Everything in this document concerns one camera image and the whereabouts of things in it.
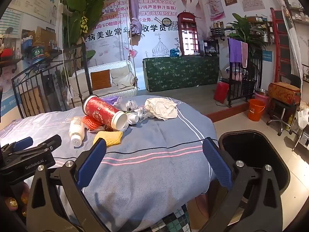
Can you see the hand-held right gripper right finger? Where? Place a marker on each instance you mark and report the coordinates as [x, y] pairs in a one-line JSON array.
[[217, 162]]

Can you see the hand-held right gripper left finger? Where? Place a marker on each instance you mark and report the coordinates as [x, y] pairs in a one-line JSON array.
[[91, 162]]

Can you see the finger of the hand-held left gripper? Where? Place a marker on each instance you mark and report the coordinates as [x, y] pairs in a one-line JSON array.
[[23, 143], [52, 141]]

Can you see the white plastic bottle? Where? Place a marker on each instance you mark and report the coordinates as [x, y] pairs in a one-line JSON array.
[[76, 130]]

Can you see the yellow mesh net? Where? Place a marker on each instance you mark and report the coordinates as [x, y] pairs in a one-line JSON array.
[[111, 137]]

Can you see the black trash bin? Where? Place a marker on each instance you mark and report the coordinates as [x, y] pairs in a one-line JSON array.
[[248, 149]]

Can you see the orange mesh net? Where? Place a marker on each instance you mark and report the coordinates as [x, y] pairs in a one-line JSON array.
[[90, 124]]

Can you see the red paper cup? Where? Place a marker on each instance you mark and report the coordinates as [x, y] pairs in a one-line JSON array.
[[101, 112]]

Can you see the small white cup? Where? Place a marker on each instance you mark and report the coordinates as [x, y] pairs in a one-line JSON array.
[[132, 119]]

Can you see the purple plastic bag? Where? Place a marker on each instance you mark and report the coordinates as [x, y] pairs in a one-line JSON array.
[[113, 99]]

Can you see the clear plastic bag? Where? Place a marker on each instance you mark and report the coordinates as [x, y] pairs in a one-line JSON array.
[[129, 105]]

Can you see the small white tissue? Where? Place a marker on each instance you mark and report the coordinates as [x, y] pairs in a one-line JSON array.
[[143, 113]]

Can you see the cream paper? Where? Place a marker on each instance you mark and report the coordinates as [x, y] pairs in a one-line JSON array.
[[161, 108]]

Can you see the beige cushion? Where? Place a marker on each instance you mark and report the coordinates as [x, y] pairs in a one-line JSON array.
[[79, 84], [123, 76]]

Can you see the orange bucket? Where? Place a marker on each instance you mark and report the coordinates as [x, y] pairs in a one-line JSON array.
[[256, 111]]

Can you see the chrome stool base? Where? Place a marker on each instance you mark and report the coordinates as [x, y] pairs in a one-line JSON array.
[[280, 123]]

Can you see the plaid green clothing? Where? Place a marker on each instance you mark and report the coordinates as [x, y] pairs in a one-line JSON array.
[[171, 220]]

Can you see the white wicker swing sofa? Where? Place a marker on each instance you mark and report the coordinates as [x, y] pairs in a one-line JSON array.
[[120, 93]]

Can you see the black metal chair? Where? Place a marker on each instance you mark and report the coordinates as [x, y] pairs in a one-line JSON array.
[[85, 72]]

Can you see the pink basin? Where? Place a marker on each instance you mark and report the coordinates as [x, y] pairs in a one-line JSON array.
[[264, 99]]

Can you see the orange cushion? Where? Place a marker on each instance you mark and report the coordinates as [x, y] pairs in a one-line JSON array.
[[101, 79]]

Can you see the green round tin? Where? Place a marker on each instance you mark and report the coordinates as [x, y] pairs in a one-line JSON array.
[[38, 53]]

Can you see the red black hat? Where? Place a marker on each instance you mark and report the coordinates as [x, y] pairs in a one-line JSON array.
[[8, 54]]

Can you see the green patterned counter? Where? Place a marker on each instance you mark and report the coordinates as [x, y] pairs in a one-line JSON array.
[[181, 73]]

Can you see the patterned stool cushion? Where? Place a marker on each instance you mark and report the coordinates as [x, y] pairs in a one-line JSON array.
[[283, 93]]

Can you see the black metal rack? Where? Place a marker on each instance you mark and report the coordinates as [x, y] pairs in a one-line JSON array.
[[256, 70]]

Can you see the brown cardboard box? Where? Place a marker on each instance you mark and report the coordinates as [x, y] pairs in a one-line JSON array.
[[45, 37]]

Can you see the pink towel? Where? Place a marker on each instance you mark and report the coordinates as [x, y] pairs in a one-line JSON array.
[[244, 55]]

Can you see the purple towel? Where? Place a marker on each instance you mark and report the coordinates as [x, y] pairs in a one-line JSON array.
[[234, 50]]

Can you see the blue cloth bundle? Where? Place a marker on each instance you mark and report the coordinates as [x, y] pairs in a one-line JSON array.
[[174, 52]]

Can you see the yellow plastic banana bunch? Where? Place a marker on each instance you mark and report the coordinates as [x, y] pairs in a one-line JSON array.
[[83, 23]]

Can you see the green potted plant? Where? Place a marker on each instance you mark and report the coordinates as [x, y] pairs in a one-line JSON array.
[[243, 31]]

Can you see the white banner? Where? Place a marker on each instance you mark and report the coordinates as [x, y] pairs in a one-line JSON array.
[[293, 41]]

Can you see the red ladder shelf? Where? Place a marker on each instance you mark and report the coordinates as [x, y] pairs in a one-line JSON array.
[[273, 29]]

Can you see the tall banana plant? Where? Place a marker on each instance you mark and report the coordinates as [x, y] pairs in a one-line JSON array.
[[84, 0]]

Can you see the red telephone booth cabinet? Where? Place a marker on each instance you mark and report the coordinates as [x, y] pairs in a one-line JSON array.
[[188, 19]]

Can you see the purple hanging fabric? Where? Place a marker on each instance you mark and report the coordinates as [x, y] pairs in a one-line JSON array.
[[135, 0]]

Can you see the black picture frame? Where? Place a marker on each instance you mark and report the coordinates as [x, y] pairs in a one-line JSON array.
[[210, 47]]

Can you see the blue wall sign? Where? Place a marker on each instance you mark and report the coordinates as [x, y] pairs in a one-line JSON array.
[[267, 55]]

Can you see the wall shelf with bottles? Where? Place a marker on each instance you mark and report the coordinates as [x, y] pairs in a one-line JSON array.
[[218, 30]]

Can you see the white info wall poster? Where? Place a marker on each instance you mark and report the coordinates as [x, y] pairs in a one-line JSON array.
[[36, 0]]

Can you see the large printed wall poster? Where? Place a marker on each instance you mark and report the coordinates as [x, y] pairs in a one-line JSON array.
[[154, 29]]

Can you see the pink wall poster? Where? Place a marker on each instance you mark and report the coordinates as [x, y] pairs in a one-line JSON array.
[[213, 2]]

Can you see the pipe wall shelf with products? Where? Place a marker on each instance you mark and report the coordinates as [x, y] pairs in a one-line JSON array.
[[299, 12]]

